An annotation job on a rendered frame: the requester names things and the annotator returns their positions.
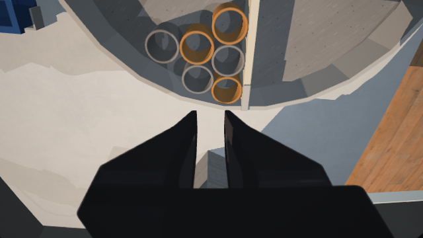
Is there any grey hollow cylinder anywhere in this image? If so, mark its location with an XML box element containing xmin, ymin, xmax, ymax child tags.
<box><xmin>211</xmin><ymin>40</ymin><xmax>245</xmax><ymax>77</ymax></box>
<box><xmin>145</xmin><ymin>22</ymin><xmax>183</xmax><ymax>63</ymax></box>
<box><xmin>182</xmin><ymin>59</ymin><xmax>214</xmax><ymax>94</ymax></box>

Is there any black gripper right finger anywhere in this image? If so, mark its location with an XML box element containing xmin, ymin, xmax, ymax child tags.
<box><xmin>224</xmin><ymin>110</ymin><xmax>332</xmax><ymax>188</ymax></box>

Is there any bronze bushing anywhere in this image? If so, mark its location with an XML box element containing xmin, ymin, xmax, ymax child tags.
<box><xmin>180</xmin><ymin>23</ymin><xmax>214</xmax><ymax>65</ymax></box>
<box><xmin>212</xmin><ymin>3</ymin><xmax>249</xmax><ymax>45</ymax></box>
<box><xmin>211</xmin><ymin>70</ymin><xmax>243</xmax><ymax>104</ymax></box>

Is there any beige round turntable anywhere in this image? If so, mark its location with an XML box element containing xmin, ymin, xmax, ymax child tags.
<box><xmin>58</xmin><ymin>0</ymin><xmax>423</xmax><ymax>111</ymax></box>

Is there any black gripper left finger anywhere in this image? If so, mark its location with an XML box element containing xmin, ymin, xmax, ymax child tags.
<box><xmin>89</xmin><ymin>110</ymin><xmax>198</xmax><ymax>188</ymax></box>

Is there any blue open crate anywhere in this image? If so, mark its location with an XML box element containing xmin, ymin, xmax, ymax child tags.
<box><xmin>0</xmin><ymin>0</ymin><xmax>37</xmax><ymax>34</ymax></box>

